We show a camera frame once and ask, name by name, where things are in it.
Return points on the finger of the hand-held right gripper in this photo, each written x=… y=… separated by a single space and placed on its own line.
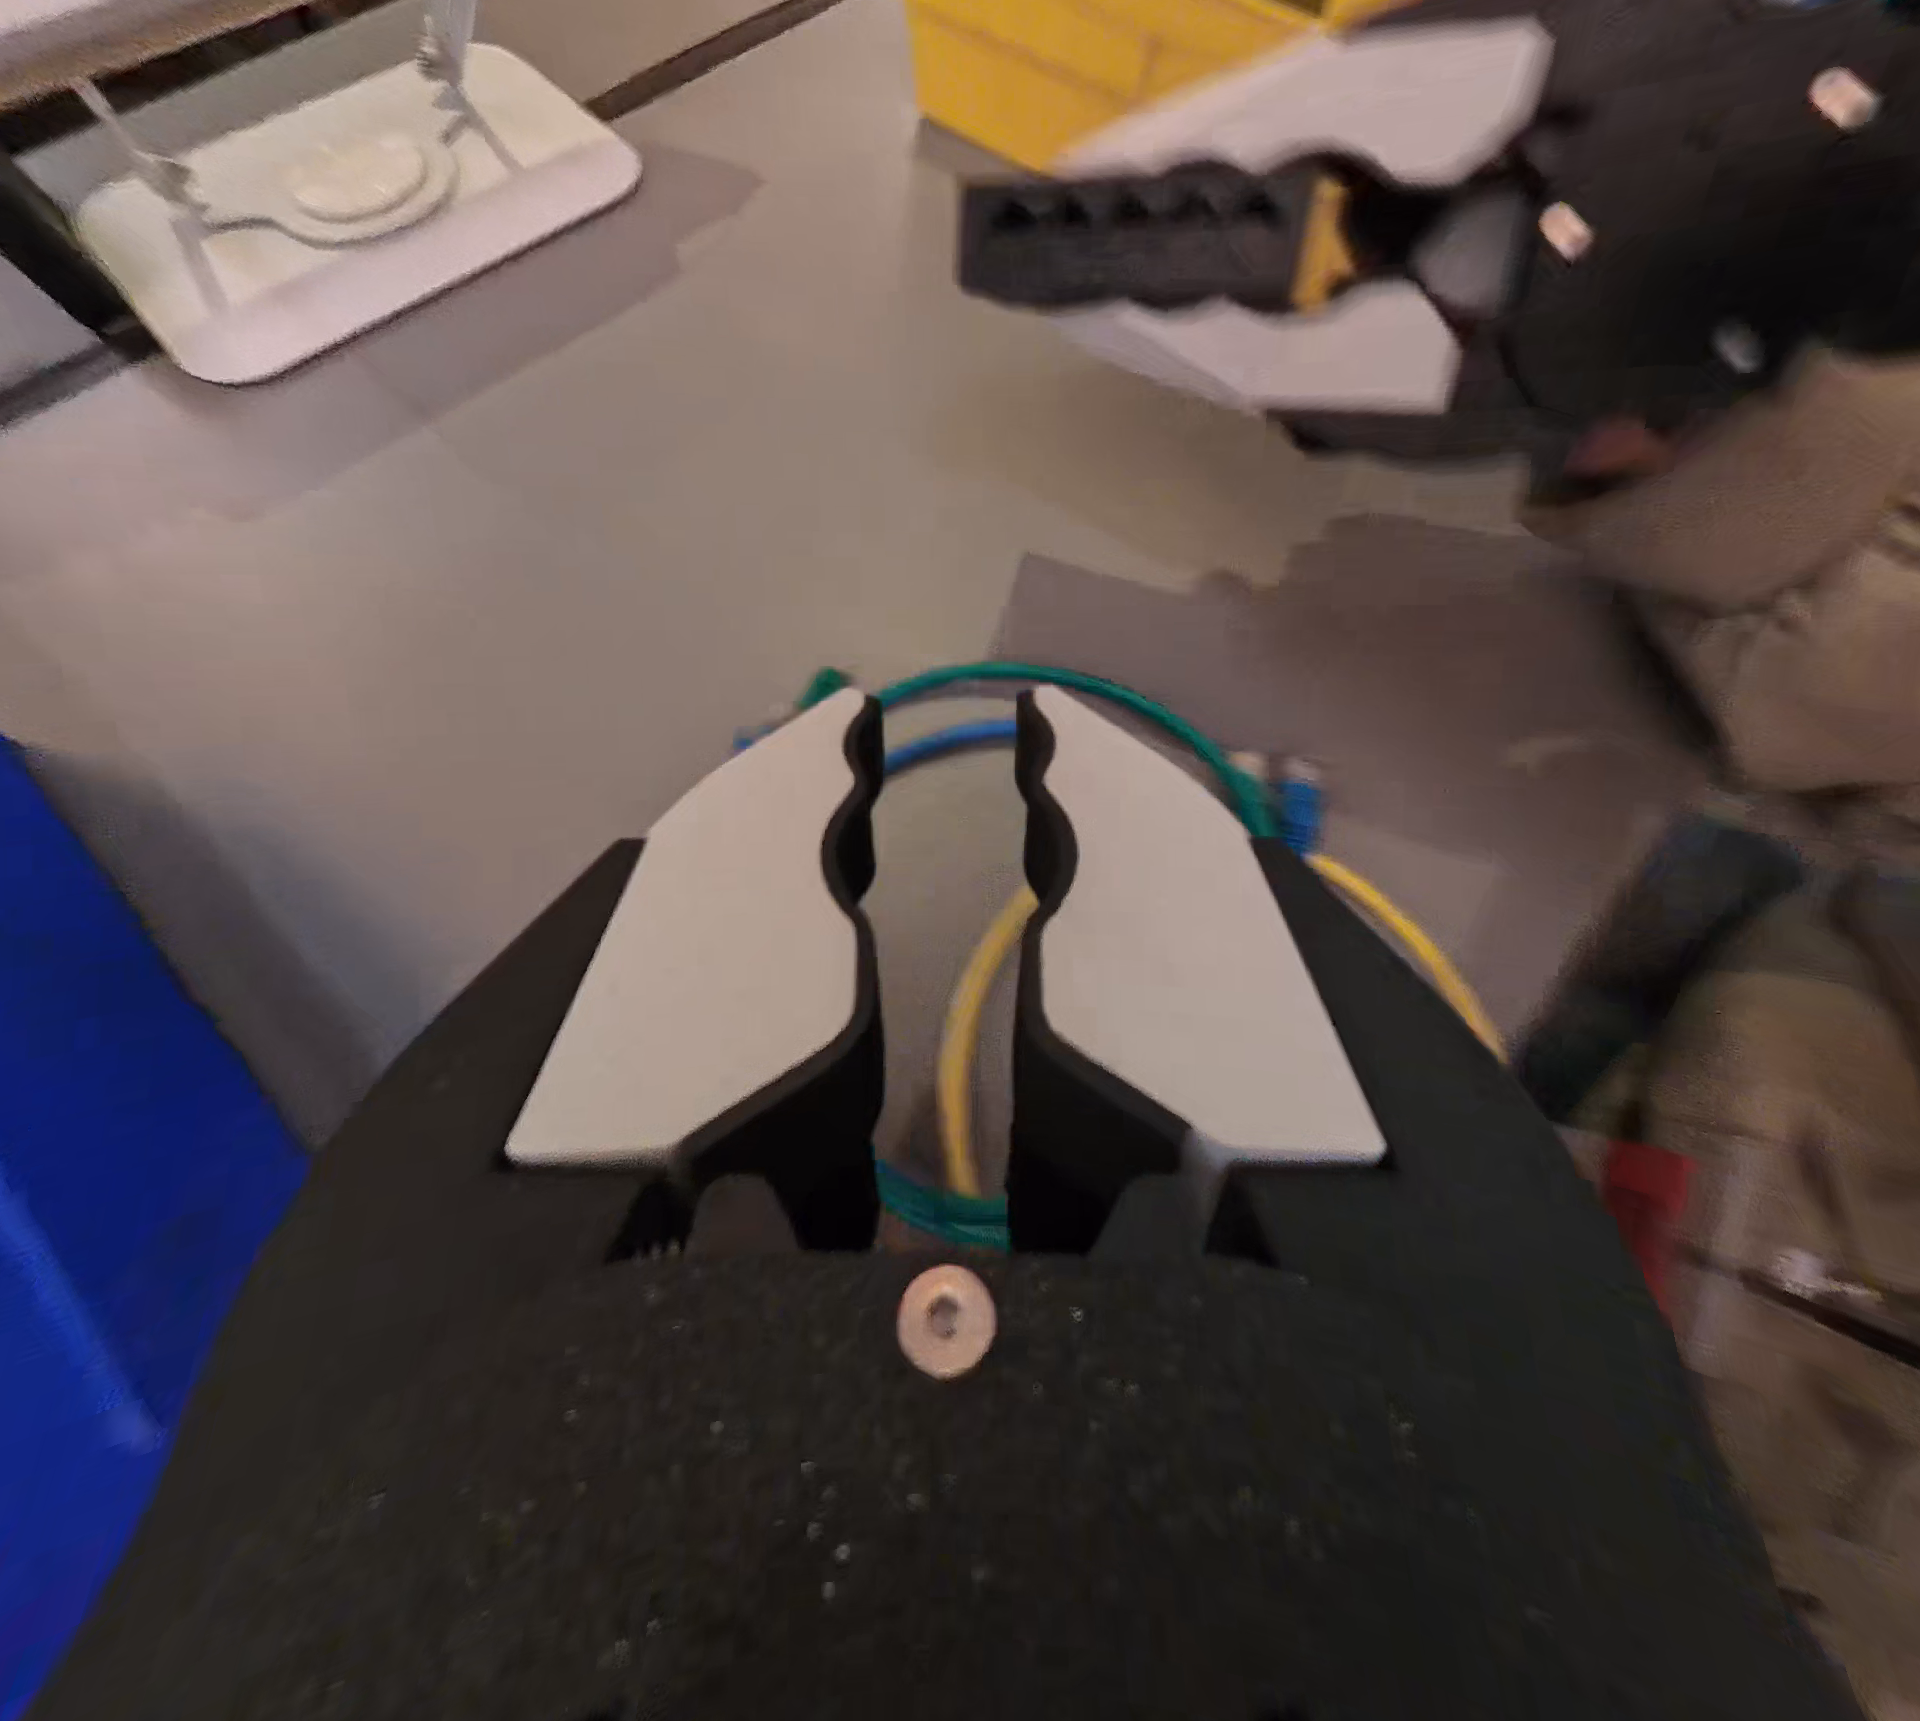
x=1350 y=99
x=1306 y=356

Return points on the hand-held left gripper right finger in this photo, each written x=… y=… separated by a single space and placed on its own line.
x=1183 y=986

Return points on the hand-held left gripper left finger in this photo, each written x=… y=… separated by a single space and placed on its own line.
x=705 y=971

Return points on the black ethernet switch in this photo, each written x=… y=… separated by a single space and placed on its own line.
x=1125 y=236

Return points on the person's right hand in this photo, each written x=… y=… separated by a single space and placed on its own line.
x=1611 y=450

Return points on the blue plastic bin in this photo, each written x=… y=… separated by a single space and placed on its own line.
x=105 y=1153

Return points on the white metal base plate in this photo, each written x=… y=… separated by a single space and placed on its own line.
x=512 y=175

